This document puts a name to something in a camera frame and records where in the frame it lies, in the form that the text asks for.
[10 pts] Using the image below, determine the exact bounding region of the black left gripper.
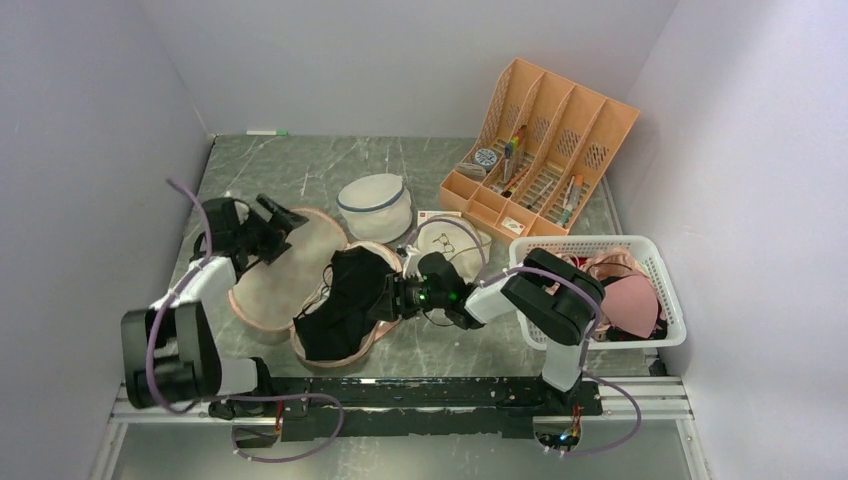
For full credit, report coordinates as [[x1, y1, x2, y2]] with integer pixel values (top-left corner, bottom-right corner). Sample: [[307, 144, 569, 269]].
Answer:
[[234, 196, 308, 267]]

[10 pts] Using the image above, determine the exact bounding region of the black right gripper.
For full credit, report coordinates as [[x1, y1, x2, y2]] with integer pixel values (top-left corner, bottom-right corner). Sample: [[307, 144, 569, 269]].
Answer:
[[368, 270, 449, 322]]

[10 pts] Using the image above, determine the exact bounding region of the black bra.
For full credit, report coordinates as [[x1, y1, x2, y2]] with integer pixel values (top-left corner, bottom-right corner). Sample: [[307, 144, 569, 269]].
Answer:
[[293, 243, 397, 365]]

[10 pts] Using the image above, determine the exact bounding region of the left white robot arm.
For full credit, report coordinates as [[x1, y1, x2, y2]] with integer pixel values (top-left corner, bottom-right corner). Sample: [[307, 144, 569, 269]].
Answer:
[[120, 194, 308, 416]]

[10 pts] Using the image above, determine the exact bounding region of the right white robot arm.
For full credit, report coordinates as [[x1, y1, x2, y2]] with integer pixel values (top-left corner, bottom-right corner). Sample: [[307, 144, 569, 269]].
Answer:
[[367, 248, 605, 414]]

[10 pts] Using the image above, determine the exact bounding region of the white blue-trimmed mesh laundry bag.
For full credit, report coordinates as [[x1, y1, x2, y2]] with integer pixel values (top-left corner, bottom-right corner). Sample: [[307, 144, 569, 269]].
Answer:
[[336, 173, 413, 243]]

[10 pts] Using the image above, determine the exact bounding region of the pink satin bra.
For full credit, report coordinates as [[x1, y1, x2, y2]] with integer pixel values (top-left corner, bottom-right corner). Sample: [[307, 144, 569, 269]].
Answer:
[[557, 247, 647, 283]]

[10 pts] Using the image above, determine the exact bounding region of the dusty pink bra cup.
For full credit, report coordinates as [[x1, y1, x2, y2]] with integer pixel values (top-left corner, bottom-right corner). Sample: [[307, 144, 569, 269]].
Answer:
[[601, 273, 661, 339]]

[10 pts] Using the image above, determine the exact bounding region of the white plastic laundry basket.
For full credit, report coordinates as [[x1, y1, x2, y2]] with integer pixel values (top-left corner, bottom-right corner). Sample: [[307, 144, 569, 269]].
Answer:
[[509, 235, 687, 351]]

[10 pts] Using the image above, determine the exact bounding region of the small white red card box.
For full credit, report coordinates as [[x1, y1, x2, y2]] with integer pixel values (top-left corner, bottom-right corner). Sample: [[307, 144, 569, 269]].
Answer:
[[416, 210, 462, 225]]

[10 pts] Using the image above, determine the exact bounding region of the green white marker pen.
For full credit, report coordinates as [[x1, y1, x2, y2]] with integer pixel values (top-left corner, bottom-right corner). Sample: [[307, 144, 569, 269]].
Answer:
[[245, 130, 289, 136]]

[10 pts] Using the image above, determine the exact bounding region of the blue white round tin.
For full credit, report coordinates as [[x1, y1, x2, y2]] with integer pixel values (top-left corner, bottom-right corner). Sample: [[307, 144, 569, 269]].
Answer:
[[473, 148, 499, 172]]

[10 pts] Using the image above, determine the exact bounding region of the multicolour marker pen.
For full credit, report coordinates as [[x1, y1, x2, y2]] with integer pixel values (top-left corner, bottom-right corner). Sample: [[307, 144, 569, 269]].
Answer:
[[502, 136, 519, 183]]

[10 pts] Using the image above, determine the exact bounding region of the orange capped pen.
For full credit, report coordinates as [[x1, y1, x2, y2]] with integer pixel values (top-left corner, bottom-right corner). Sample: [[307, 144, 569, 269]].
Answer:
[[564, 174, 584, 212]]

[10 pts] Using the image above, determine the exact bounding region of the orange plastic file organizer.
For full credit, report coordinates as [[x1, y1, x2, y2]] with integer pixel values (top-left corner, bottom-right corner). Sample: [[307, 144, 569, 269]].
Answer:
[[439, 59, 640, 242]]

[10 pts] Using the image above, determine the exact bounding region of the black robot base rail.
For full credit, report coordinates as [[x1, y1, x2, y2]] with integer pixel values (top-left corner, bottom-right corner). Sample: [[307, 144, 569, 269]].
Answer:
[[228, 374, 604, 444]]

